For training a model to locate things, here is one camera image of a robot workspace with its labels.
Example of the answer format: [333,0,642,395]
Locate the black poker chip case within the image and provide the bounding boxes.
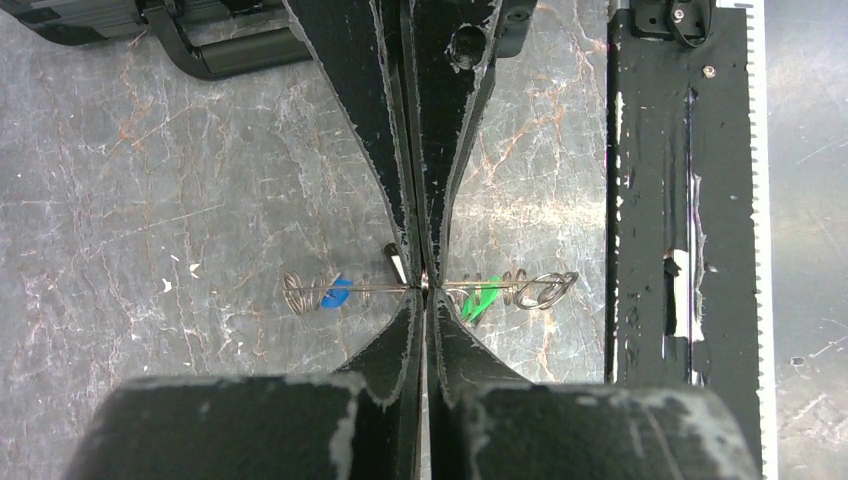
[1,0,311,80]

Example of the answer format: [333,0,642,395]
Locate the small blue key tag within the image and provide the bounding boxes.
[319,277,354,309]

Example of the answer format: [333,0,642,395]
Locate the black key tag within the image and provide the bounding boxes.
[383,243,408,285]

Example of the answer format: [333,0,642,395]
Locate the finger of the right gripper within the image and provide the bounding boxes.
[404,1,536,282]
[285,1,422,279]

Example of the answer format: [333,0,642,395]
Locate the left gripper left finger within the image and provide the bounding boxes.
[65,289,424,479]

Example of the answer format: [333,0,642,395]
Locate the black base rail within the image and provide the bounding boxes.
[606,1,762,454]

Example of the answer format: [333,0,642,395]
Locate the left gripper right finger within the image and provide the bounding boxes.
[426,290,760,479]

